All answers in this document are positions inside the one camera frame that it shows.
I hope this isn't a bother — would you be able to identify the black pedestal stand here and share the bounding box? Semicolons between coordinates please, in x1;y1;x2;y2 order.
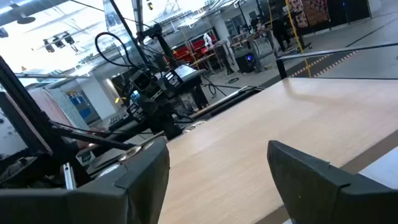
214;39;236;75

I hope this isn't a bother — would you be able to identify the black table rig frame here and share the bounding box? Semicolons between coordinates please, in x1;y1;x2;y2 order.
0;55;265;190

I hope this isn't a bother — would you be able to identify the white humanoid figure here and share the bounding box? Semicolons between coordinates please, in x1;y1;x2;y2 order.
202;32;215;50

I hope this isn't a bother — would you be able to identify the grey patterned fabric panel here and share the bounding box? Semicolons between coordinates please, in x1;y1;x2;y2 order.
46;86;91;131

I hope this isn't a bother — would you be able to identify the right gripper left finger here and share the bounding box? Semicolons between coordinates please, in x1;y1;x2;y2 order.
0;136;170;224

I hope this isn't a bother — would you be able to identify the black keyboard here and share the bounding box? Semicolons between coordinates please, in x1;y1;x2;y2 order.
107;110;130;130

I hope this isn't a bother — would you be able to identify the white paper sheet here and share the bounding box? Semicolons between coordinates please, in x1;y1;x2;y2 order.
174;64;197;79

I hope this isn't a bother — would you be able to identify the yellow cable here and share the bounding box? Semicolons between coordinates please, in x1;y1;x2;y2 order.
283;0;313;78

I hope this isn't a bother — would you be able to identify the black ceiling spotlight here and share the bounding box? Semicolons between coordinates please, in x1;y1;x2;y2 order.
63;30;76;45
52;35;66;49
42;39;56;54

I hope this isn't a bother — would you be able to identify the red storage cabinet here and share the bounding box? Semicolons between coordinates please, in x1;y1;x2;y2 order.
172;35;218;65

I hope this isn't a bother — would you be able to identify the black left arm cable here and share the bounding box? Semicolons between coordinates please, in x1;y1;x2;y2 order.
94;30;141;69

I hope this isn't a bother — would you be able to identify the black computer tower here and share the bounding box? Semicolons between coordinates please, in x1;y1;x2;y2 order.
234;49;262;75

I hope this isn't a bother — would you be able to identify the person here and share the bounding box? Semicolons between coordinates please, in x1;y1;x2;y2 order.
271;12;293;53

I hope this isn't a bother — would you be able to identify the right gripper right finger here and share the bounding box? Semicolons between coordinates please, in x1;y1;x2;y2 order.
266;139;398;224

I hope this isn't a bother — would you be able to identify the pink fabric panel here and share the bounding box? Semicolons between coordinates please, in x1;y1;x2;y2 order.
27;88;74;128

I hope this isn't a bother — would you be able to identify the black partition panel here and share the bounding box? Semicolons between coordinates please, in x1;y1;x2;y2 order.
326;0;373;23

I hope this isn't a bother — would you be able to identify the patterned wall tapestry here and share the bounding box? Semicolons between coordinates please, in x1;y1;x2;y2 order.
287;0;330;29

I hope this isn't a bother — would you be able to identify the black floor mat striped edge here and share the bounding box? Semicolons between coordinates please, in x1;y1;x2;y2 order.
287;51;359;78

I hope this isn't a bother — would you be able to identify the silver aluminium bracket bar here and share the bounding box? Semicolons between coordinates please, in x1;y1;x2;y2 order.
63;162;77;190

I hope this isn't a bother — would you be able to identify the grey side desk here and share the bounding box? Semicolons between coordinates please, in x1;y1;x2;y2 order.
161;63;208;94

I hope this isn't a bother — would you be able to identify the blue storage shelf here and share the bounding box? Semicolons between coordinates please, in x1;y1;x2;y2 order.
66;90;94;123

